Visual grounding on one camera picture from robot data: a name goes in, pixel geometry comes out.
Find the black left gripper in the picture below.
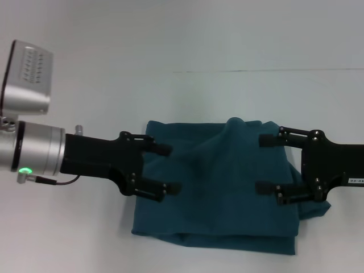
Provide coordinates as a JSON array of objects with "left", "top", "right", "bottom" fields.
[{"left": 60, "top": 131, "right": 183, "bottom": 203}]

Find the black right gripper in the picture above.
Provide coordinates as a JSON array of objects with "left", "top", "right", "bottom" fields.
[{"left": 254, "top": 126, "right": 364, "bottom": 206}]

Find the blue shirt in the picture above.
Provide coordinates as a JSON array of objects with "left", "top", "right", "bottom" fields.
[{"left": 131, "top": 116, "right": 332, "bottom": 256}]

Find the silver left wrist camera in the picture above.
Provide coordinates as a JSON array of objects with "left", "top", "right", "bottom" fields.
[{"left": 0, "top": 39, "right": 55, "bottom": 116}]

